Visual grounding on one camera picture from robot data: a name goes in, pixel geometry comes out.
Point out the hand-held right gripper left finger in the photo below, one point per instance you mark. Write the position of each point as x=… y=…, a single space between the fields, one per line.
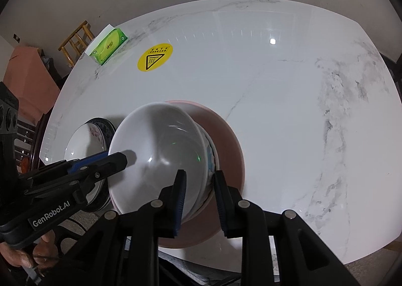
x=178 y=201

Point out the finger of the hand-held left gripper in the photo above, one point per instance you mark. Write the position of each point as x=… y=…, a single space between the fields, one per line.
x=78 y=165
x=108 y=163

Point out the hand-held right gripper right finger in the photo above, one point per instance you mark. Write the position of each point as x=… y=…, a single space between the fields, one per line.
x=221 y=204

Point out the white plate pink flowers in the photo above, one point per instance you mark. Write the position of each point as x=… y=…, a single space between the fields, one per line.
x=86 y=141

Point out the large blue patterned plate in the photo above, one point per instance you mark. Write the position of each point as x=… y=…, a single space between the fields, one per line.
x=110 y=126

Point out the large pink bowl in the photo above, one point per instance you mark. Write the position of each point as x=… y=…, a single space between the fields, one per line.
x=229 y=154

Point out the white ribbed bowl blue band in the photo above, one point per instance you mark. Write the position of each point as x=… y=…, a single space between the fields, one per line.
x=211 y=154

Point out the white ribbed bowl pink band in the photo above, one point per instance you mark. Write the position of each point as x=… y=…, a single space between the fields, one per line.
x=157 y=141

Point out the person's left hand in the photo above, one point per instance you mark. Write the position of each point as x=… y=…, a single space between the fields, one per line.
x=40 y=248

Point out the dark wooden curved chair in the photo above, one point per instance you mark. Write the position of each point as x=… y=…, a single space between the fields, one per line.
x=28 y=144

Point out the pink cloth-covered furniture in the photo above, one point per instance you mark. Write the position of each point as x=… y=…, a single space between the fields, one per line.
x=28 y=78

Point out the round yellow warning sticker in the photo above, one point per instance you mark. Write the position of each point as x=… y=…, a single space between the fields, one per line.
x=155 y=57

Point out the green tissue box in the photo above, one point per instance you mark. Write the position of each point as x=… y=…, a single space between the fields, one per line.
x=108 y=46

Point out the light bamboo chair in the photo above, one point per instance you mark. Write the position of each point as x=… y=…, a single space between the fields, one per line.
x=75 y=42

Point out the dark wall outlet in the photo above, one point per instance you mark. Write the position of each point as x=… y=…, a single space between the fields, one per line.
x=16 y=37

